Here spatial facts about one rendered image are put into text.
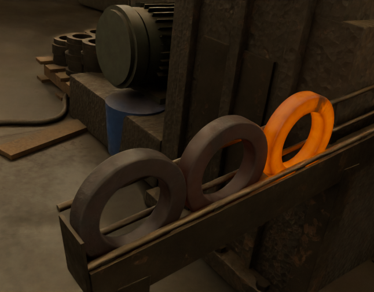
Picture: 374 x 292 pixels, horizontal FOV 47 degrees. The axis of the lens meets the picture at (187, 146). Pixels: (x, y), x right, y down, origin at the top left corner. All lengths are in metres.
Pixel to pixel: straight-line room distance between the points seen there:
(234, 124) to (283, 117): 0.12
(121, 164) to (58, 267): 0.95
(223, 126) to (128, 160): 0.17
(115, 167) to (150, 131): 1.24
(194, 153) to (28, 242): 1.04
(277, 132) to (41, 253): 1.02
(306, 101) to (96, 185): 0.41
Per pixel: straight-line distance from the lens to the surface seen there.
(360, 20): 1.13
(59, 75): 2.77
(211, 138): 0.68
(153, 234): 0.67
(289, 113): 0.79
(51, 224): 1.69
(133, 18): 1.98
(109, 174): 0.59
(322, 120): 0.89
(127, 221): 0.72
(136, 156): 0.61
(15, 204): 1.81
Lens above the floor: 1.02
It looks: 26 degrees down
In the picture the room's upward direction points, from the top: 7 degrees clockwise
